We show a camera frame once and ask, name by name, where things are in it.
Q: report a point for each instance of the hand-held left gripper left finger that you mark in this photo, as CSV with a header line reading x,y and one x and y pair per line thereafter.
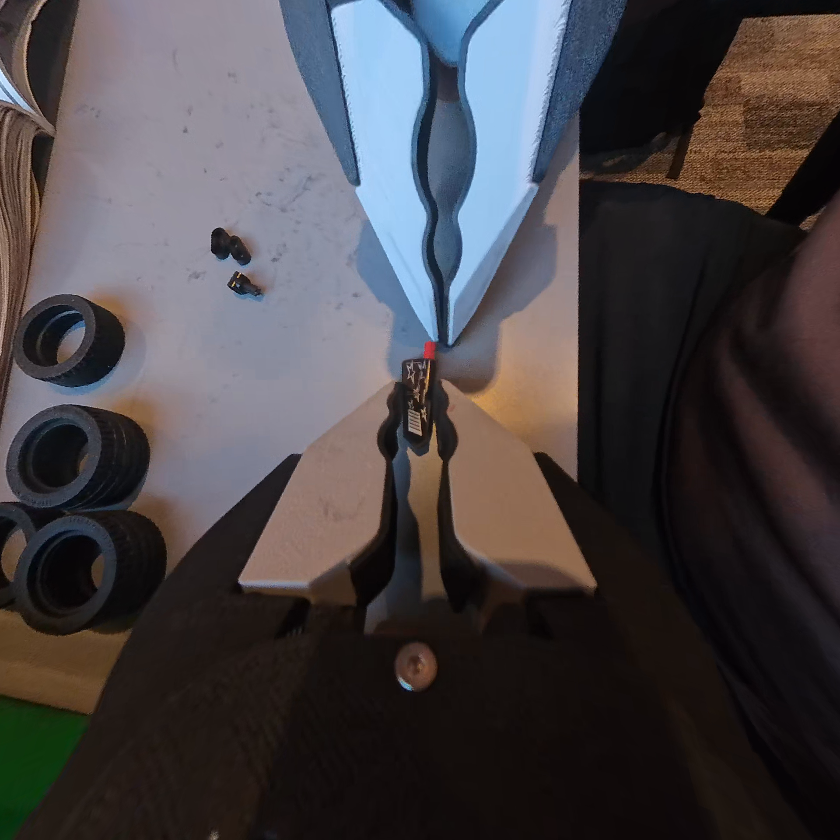
x,y
328,512

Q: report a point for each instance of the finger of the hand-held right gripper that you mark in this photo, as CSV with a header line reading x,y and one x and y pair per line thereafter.
x,y
380,131
512,131

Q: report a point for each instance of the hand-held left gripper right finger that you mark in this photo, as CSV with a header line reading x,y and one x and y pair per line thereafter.
x,y
505,518

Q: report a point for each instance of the black star-print toy part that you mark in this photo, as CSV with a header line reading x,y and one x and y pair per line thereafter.
x,y
417,407

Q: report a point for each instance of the small black connector piece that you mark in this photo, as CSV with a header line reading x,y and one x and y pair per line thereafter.
x,y
239,249
219,241

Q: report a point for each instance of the white desk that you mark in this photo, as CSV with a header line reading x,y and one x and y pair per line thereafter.
x,y
197,164

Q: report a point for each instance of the black chair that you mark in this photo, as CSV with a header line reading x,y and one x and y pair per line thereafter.
x,y
630,98

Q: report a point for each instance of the black rubber toy tire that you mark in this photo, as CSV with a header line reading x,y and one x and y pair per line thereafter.
x,y
128,459
108,341
141,571
10,518

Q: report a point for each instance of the small black axle pin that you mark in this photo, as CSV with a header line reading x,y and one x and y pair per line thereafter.
x,y
241,283

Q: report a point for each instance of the person's dark trousers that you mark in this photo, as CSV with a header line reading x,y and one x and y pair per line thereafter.
x,y
643,328

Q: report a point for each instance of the person's purple sweater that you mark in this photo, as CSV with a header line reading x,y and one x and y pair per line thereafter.
x,y
787,459

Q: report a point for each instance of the open paper booklet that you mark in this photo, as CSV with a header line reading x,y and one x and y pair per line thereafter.
x,y
16,229
49,59

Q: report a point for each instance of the green mat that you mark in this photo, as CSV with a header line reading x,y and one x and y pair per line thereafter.
x,y
33,768

